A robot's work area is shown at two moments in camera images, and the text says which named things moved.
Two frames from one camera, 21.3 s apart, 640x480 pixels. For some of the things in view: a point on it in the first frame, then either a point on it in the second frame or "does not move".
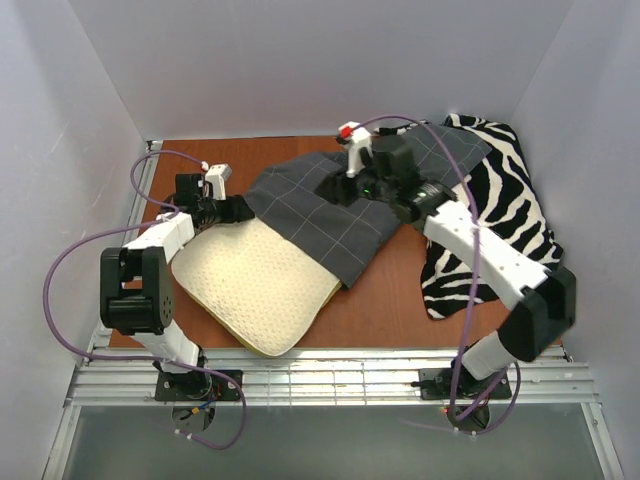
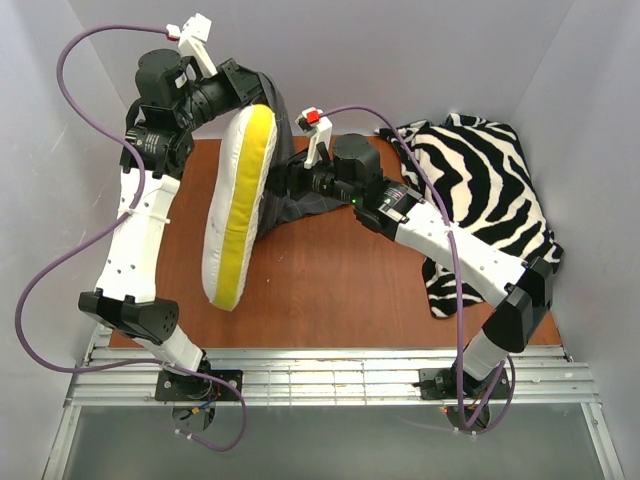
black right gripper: (343, 185) to (293, 175)
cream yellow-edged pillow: (262, 292) to (234, 204)
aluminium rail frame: (113, 375) does not move
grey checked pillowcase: (354, 242) to (275, 209)
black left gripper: (238, 208) to (244, 76)
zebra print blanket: (500, 195) does not move
